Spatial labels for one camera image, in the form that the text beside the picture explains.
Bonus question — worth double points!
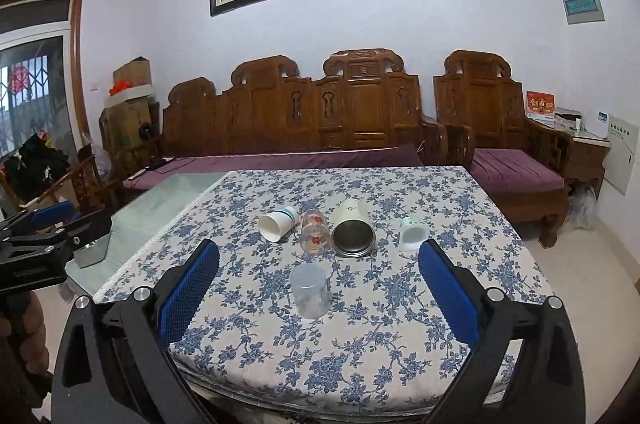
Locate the small translucent white cup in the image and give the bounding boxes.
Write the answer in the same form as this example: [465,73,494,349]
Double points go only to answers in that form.
[398,216,428,252]

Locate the white paper cup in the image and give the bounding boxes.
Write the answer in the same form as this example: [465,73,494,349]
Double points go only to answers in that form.
[258,206,301,243]

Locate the carved wooden sofa bench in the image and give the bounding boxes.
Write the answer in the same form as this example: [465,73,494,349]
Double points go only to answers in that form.
[99,49,450,200]

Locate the grey wall electrical box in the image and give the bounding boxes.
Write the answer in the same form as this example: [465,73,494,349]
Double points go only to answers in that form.
[560,0,606,25]

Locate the large cardboard box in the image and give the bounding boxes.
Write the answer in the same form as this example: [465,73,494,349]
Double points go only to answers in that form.
[102,96,161,155]

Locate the white wall panel door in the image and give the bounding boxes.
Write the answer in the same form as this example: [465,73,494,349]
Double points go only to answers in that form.
[602,115,640,196]

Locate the clear plastic bag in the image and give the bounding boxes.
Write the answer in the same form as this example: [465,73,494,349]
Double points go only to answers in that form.
[567,184,599,232]

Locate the wooden side table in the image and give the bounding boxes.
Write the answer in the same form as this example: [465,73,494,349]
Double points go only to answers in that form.
[555,129,612,200]

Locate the red desk calendar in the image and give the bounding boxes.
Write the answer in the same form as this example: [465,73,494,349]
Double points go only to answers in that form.
[525,90,557,121]

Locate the wooden door frame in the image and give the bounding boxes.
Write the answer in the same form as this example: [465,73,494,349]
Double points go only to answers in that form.
[0,0,93,155]

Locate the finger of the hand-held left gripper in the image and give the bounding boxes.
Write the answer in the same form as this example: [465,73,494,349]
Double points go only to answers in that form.
[0,200,77,239]
[10,209,114,256]

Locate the black cable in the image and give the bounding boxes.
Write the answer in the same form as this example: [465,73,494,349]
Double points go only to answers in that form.
[127,156,196,181]

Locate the dark clothes pile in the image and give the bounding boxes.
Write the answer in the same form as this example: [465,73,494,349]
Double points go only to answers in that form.
[2,133,71,205]

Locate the blue floral tablecloth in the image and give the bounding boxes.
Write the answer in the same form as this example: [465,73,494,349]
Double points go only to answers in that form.
[93,165,561,416]

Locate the glass cup with red print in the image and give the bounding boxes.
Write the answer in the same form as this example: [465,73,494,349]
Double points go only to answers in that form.
[299,209,332,255]

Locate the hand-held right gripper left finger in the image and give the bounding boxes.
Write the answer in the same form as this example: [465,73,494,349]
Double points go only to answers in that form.
[64,238,221,424]

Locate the square purple seat cushion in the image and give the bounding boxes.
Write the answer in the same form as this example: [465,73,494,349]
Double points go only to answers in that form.
[470,147,568,192]

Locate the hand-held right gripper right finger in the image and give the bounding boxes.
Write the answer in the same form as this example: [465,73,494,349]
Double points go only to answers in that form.
[417,238,576,424]

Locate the small cardboard box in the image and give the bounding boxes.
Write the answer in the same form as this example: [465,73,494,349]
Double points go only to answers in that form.
[112,56,152,91]

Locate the small wooden chair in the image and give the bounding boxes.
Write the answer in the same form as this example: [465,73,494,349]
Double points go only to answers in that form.
[10,144,108,217]

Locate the cream steel-lined tumbler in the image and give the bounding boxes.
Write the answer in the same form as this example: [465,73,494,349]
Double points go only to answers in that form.
[331,198,376,259]

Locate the long purple seat cushion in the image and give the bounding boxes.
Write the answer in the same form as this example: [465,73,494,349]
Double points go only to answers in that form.
[122,143,426,191]

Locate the carved wooden armchair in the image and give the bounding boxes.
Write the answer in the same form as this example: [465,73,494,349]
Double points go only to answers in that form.
[432,50,575,249]

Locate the clear plastic cup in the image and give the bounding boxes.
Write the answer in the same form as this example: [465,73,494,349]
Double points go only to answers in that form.
[290,262,331,320]

